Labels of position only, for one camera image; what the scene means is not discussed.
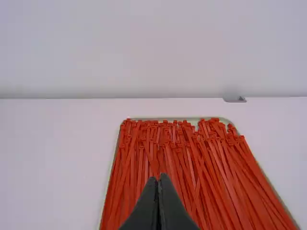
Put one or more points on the pale tray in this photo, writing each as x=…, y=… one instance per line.
x=197, y=125

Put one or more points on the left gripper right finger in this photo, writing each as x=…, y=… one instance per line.
x=170, y=206

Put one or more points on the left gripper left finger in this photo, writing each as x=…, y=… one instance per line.
x=148, y=206

